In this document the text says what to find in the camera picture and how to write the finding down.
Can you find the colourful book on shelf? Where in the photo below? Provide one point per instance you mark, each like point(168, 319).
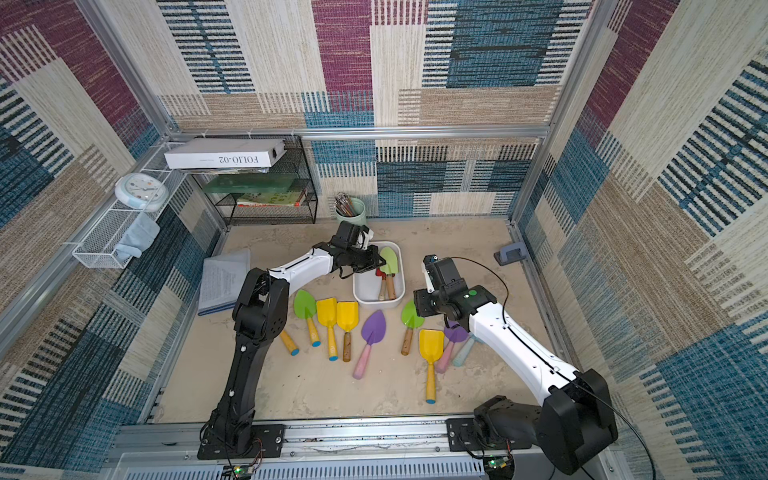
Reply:
point(276, 199)

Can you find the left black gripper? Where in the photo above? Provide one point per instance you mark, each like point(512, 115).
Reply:
point(373, 256)

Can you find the white wire wall basket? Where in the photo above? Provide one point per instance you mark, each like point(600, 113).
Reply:
point(97, 247)

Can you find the light blue cloth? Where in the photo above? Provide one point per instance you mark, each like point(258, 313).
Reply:
point(138, 237)

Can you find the white round clock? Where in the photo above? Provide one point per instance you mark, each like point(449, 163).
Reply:
point(141, 192)

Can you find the white FOLIO-02 box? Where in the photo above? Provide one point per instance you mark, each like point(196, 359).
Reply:
point(217, 153)

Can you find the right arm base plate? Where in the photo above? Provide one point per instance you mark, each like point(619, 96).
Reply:
point(466, 435)

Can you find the yellow shovel far left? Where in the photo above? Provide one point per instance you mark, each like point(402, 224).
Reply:
point(289, 343)

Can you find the purple shovel pink handle right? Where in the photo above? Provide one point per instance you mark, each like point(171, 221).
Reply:
point(454, 333)

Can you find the yellow shovel wooden handle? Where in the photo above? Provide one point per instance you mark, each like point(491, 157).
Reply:
point(347, 317)

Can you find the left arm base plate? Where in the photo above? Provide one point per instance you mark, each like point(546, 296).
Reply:
point(245, 441)

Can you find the grey hole punch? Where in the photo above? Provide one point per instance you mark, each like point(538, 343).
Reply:
point(512, 253)

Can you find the light blue shovel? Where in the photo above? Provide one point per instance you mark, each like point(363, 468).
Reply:
point(460, 358)

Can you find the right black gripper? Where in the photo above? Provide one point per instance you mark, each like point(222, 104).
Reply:
point(425, 302)

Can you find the red shovel wooden handle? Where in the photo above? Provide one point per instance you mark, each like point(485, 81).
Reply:
point(382, 295)

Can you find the yellow shovel blue tip right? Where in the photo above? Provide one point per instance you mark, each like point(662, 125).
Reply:
point(431, 346)

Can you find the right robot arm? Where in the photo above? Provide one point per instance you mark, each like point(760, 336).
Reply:
point(572, 419)

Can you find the purple shovel pink handle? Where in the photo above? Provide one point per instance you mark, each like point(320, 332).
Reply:
point(454, 333)
point(373, 332)

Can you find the light green shovel wooden handle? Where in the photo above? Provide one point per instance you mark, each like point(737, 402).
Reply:
point(390, 268)

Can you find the pens in cup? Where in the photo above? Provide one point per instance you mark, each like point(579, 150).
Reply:
point(344, 206)

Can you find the white plastic storage box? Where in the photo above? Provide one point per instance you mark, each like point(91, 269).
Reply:
point(366, 285)

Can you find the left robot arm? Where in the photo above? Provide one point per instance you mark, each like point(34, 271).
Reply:
point(260, 314)

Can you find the green pen holder cup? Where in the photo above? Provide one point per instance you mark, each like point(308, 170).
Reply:
point(361, 218)

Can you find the green book on shelf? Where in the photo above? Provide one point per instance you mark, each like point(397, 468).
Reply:
point(249, 183)

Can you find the black wire shelf rack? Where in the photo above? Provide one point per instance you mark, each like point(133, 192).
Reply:
point(294, 162)

